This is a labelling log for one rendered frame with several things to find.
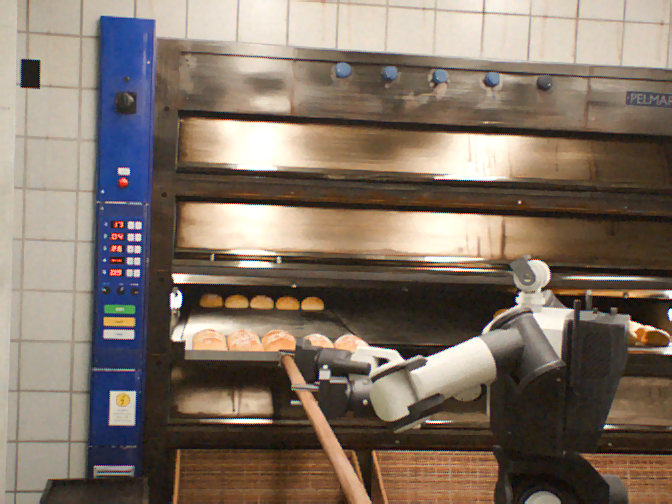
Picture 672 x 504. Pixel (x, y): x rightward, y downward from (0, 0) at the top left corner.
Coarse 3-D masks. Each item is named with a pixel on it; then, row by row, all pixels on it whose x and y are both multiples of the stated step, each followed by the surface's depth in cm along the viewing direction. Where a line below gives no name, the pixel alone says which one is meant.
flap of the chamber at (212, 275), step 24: (384, 288) 290; (432, 288) 288; (456, 288) 287; (480, 288) 286; (504, 288) 285; (552, 288) 282; (576, 288) 281; (600, 288) 280; (624, 288) 281; (648, 288) 282
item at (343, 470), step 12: (288, 360) 239; (288, 372) 228; (300, 396) 202; (312, 396) 199; (312, 408) 187; (312, 420) 181; (324, 420) 178; (324, 432) 169; (324, 444) 164; (336, 444) 161; (336, 456) 154; (336, 468) 149; (348, 468) 147; (348, 480) 141; (348, 492) 138; (360, 492) 135
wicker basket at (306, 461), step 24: (192, 456) 279; (216, 456) 279; (240, 456) 281; (264, 456) 282; (288, 456) 283; (312, 456) 284; (192, 480) 277; (216, 480) 279; (240, 480) 279; (264, 480) 280; (288, 480) 281; (312, 480) 282; (336, 480) 283; (360, 480) 270
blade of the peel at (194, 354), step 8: (192, 352) 252; (200, 352) 252; (208, 352) 252; (216, 352) 253; (224, 352) 253; (232, 352) 253; (240, 352) 254; (248, 352) 254; (256, 352) 254; (264, 352) 255; (272, 352) 255; (352, 352) 258; (264, 360) 255; (272, 360) 255
